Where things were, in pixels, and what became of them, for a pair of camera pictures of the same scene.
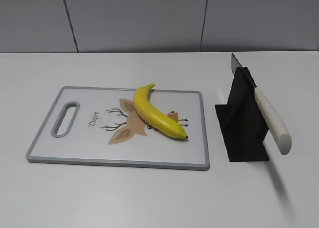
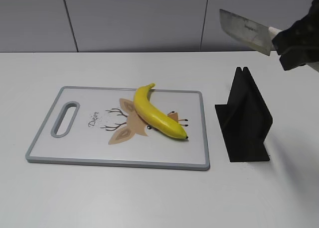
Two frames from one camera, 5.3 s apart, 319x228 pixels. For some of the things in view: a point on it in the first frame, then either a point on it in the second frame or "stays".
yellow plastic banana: (154, 116) stays
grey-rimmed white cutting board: (107, 129) stays
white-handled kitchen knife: (276, 124) to (254, 35)
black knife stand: (242, 124) stays
